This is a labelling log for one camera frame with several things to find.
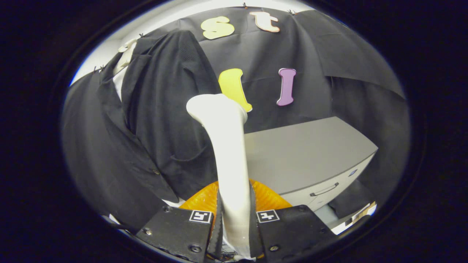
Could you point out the white mannequin torso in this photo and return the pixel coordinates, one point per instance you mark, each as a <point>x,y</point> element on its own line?
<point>126,54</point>

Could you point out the small cardboard piece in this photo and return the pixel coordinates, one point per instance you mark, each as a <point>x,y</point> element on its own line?
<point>362,212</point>

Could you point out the grey cabinet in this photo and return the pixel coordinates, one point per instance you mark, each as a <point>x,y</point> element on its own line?
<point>303,153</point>

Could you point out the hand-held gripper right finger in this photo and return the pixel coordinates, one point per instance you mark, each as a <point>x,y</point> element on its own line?
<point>289,233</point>

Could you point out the black backdrop cloth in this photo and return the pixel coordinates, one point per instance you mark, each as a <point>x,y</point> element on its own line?
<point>310,91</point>

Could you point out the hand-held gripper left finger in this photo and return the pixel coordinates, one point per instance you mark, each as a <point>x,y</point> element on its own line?
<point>182,233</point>

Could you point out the black jacket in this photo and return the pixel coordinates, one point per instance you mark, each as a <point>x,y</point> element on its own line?
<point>164,109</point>

